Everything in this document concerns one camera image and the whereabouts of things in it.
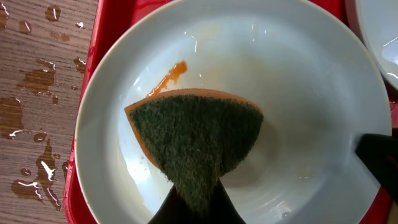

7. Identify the orange green scrub sponge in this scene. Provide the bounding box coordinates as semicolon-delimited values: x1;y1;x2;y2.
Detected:
124;88;264;215

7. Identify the light blue plate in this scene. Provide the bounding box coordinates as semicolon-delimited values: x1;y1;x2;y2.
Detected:
345;0;397;88
75;1;392;223

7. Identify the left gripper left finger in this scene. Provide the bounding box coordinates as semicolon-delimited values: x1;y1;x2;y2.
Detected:
148;186;190;224

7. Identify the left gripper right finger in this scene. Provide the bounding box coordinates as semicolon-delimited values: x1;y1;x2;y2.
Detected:
211;180;245;224

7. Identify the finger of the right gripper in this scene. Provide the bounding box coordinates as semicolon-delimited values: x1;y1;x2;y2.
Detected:
355;134;397;203

